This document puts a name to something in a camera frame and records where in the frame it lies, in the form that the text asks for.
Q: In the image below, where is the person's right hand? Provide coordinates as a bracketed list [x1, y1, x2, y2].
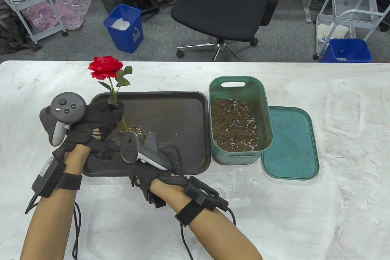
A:
[127, 147, 189, 209]

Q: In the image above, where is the person's left hand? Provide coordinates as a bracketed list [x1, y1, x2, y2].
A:
[52, 100, 125, 160]

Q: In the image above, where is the brown potting mix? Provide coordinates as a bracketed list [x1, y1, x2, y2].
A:
[119, 124, 148, 142]
[211, 98, 260, 152]

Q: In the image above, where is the red artificial rose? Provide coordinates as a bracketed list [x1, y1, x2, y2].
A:
[88, 56, 133, 132]

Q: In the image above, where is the teal plastic bin lid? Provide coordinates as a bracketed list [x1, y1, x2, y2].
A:
[263, 106, 320, 180]

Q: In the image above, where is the person's right forearm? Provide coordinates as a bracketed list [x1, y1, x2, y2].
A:
[149, 179, 263, 260]

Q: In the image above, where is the dark grey handheld controller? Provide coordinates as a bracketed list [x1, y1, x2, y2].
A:
[40, 92, 87, 147]

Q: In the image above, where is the dark brown plastic tray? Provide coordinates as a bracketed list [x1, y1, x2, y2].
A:
[82, 91, 212, 177]

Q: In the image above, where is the blue bin with white symbol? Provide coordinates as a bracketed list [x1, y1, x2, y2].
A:
[103, 4, 144, 54]

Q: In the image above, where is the white crumpled paper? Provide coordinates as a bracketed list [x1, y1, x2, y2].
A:
[110, 18, 131, 30]

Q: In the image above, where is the pink plastic bag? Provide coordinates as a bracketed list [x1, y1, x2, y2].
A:
[23, 1, 58, 32]
[54, 0, 92, 30]

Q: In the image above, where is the teal plastic storage bin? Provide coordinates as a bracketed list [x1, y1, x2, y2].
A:
[209, 77, 274, 166]

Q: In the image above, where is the dark backpack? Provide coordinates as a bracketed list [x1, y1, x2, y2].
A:
[0, 2, 41, 55]

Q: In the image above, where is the black office chair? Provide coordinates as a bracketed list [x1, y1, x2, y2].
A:
[165, 0, 288, 62]

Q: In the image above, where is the plain blue waste bin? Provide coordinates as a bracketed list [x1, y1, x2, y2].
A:
[321, 38, 373, 63]

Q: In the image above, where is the white handled grey controller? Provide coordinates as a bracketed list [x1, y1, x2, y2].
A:
[113, 131, 171, 171]

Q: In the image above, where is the black mount bracket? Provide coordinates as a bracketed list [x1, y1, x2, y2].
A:
[149, 194, 167, 209]

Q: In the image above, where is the black wrist strap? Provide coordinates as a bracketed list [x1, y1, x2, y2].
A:
[175, 201, 205, 227]
[56, 173, 83, 190]

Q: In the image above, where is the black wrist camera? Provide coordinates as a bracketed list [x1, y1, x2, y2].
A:
[184, 176, 229, 212]

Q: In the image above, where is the black cable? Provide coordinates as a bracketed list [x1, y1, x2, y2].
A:
[180, 208, 236, 260]
[25, 194, 82, 260]

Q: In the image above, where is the grey wrist camera with label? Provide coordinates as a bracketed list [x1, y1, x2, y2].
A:
[31, 156, 66, 198]

